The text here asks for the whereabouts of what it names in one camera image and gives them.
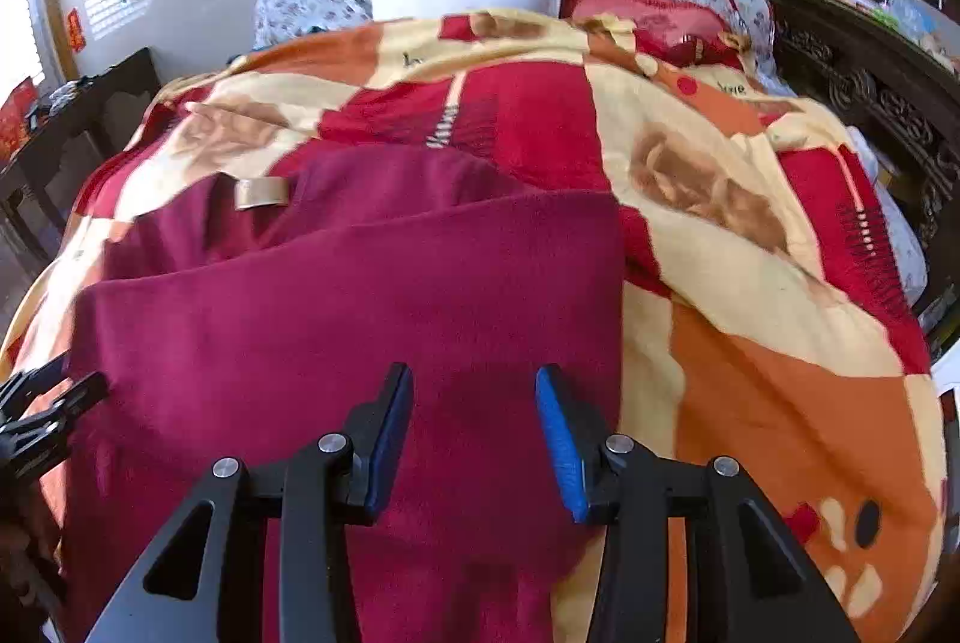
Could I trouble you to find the maroon fleece garment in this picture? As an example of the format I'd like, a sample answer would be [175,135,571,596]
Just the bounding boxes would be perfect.
[62,145,625,641]

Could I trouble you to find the orange red cream blanket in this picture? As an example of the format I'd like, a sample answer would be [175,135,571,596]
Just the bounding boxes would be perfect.
[2,9,947,641]

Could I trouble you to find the dark wooden side table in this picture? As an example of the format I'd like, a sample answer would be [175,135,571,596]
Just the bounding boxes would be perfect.
[2,46,160,266]

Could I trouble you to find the red box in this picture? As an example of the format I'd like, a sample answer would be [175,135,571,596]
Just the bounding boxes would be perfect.
[0,77,39,163]

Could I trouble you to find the red pillow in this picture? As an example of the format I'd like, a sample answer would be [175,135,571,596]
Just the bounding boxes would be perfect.
[560,0,752,69]

